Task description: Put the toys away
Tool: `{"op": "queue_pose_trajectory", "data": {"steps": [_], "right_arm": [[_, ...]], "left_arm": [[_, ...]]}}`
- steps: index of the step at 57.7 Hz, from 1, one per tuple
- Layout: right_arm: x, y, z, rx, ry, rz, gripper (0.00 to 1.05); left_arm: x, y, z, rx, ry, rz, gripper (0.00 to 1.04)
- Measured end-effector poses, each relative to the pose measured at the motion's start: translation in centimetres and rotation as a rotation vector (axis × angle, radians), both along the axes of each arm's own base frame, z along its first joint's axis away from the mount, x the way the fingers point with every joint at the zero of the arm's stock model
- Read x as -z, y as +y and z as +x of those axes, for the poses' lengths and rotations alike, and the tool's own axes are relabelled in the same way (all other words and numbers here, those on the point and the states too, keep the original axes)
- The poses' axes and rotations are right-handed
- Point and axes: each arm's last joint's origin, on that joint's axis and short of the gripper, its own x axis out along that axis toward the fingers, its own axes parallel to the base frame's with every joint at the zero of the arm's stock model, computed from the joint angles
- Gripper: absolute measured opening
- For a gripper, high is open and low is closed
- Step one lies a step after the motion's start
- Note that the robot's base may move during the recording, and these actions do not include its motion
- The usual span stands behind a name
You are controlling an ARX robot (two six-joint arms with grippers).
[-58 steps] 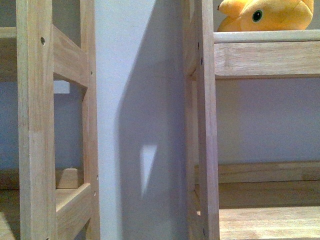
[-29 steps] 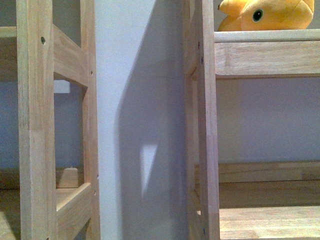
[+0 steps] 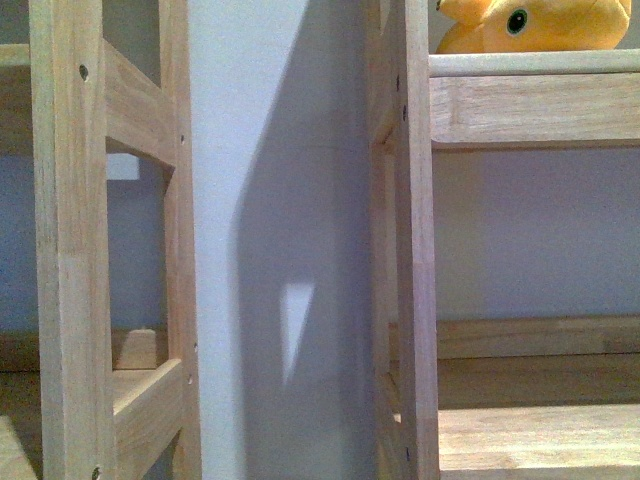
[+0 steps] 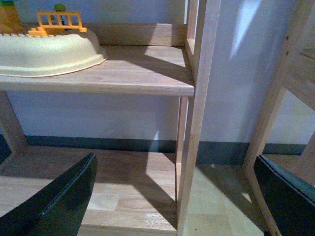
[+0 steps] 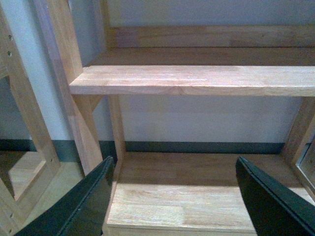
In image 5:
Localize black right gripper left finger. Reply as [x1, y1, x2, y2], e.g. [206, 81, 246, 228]
[16, 156, 115, 236]

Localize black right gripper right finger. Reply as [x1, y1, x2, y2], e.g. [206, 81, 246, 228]
[235, 157, 315, 236]

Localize wooden shelf unit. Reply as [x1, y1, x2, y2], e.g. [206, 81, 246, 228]
[34, 0, 315, 236]

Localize wooden side shelf frame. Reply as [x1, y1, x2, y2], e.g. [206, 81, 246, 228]
[0, 11, 60, 236]

